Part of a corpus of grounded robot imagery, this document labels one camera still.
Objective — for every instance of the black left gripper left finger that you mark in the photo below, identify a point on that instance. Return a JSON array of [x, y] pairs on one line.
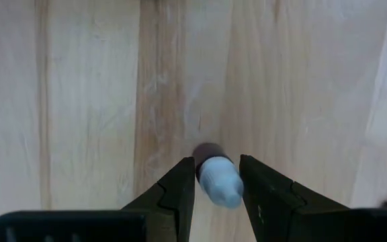
[[176, 201]]

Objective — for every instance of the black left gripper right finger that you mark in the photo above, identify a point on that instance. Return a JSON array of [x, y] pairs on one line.
[[270, 201]]

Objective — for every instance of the small white-capped dropper bottle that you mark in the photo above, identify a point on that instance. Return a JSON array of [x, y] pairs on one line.
[[222, 183]]

